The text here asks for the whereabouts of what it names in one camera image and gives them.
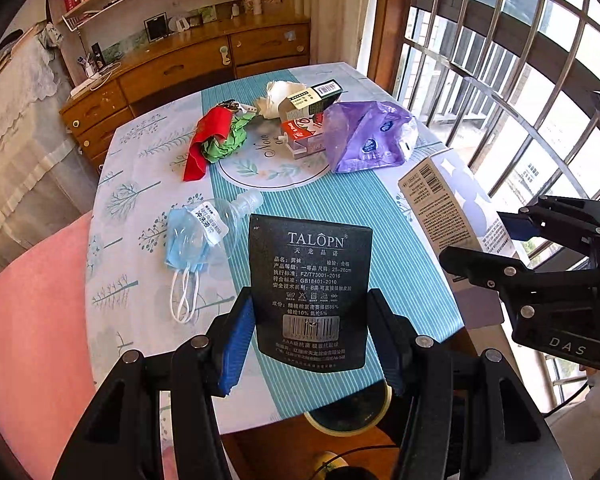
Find purple plastic bag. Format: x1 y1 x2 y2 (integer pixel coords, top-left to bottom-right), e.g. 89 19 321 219
321 101 418 174

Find beige small carton box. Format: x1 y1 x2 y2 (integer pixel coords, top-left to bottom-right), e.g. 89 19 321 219
278 87 326 122

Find green paper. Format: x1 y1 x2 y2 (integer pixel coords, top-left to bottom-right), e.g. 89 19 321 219
202 110 258 163

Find white paper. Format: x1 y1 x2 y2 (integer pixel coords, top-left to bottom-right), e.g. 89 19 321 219
252 80 301 121

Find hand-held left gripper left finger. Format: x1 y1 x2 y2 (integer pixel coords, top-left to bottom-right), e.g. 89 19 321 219
52 287 257 480

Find yellow embroidered slipper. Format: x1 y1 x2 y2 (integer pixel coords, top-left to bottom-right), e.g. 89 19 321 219
307 451 343 480

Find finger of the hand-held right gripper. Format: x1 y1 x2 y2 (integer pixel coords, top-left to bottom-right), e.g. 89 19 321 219
439 245 600 322
497 194 600 257

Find pink bed cover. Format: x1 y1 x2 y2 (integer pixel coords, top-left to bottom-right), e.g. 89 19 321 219
0 210 181 480

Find white power strip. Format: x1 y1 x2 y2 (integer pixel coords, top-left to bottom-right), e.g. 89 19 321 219
70 77 106 98

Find black picture frame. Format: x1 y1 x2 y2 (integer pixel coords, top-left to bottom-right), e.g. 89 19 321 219
144 14 170 43

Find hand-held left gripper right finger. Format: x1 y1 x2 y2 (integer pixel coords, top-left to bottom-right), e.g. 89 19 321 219
367 288 573 480

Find red white milk carton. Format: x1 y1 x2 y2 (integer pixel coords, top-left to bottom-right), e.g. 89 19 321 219
279 112 331 160

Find wooden desk with drawers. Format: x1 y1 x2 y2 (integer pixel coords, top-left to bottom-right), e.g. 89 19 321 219
60 20 312 171

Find dark blue cream-rimmed bin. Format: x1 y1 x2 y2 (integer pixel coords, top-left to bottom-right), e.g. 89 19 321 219
305 382 393 433

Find wooden wall bookshelf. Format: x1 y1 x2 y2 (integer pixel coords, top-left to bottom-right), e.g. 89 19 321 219
46 0 291 41

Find white lace dust cover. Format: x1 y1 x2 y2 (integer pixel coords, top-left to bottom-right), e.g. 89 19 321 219
0 22 101 276

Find blue face mask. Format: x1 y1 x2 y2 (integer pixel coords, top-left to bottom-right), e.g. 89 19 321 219
166 205 226 323

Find black sock packaging card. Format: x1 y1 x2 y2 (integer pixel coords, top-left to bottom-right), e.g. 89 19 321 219
248 213 374 372

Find red paper sheet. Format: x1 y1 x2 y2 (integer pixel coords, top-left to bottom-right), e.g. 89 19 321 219
182 106 236 182

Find black box white label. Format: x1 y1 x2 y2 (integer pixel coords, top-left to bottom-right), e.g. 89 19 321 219
311 79 343 111

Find window with metal grille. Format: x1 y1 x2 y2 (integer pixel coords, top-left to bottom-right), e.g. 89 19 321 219
395 0 600 411

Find teal white printed tablecloth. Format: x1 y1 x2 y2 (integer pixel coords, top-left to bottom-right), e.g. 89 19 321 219
87 62 481 436

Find white lavender carton box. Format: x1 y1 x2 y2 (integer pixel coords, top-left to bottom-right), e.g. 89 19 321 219
397 147 531 331

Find clear plastic bottle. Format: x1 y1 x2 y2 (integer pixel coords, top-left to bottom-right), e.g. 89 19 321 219
187 190 265 261

